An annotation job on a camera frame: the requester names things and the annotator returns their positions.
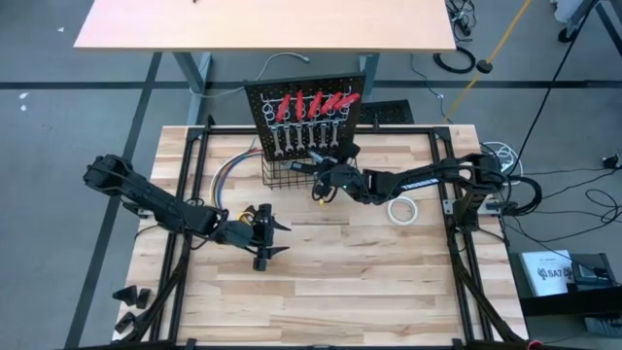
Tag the white masking tape roll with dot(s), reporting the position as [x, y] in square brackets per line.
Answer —
[389, 210]

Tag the silver utility knife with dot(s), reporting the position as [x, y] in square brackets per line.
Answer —
[317, 156]

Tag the light wooden desk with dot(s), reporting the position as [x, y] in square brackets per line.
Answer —
[267, 24]

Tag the black metal peg board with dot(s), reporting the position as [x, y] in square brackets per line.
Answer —
[255, 97]

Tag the black aluminium table frame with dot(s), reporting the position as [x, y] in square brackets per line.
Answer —
[398, 130]

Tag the black cart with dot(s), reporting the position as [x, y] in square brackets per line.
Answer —
[559, 306]

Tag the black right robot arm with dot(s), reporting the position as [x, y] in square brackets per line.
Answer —
[427, 180]

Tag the silver mounting plate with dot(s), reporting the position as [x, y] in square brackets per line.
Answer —
[448, 206]

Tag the black power adapter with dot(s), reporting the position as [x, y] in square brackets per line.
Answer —
[612, 161]

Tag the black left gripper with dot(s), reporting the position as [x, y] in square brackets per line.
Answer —
[262, 238]

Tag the black printed spare part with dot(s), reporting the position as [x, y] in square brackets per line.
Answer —
[125, 323]
[128, 295]

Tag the black box device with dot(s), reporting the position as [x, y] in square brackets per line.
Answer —
[590, 278]

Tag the black perforated panel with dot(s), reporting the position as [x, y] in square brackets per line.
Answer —
[389, 113]

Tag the yellow black tape measure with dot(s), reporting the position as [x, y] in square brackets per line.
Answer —
[247, 216]

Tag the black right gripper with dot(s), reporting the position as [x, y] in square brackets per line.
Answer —
[345, 180]

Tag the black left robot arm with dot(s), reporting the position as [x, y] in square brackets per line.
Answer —
[160, 206]

